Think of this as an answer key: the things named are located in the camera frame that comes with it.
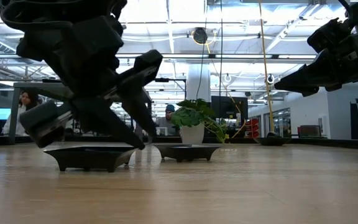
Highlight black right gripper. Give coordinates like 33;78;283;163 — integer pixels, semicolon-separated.
273;17;358;97

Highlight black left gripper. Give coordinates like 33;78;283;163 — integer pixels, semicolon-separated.
16;14;164;151

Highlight brown box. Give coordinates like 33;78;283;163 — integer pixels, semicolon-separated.
298;124;322;139

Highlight rounded black mini plate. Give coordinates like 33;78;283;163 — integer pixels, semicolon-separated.
252;136;293;147

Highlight red storage bins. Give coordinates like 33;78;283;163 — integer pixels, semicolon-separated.
245;118;260;138

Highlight yellow hanging cable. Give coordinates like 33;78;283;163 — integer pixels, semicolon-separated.
257;0;277;135

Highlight black monitor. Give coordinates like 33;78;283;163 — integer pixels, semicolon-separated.
210;95;249;121

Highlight person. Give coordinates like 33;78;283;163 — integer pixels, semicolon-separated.
1;89;40;137
155;103;180;137

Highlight black ceiling cable reel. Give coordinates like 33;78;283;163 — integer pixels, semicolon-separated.
192;27;209;45

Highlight black coiled hanging cable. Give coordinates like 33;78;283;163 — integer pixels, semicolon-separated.
218;0;224;102

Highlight small square black mini plate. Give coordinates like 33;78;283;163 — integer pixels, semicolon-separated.
43;145;138;173
153;143;221;164

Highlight green potted plant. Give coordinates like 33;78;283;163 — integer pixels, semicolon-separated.
170;98;231;146

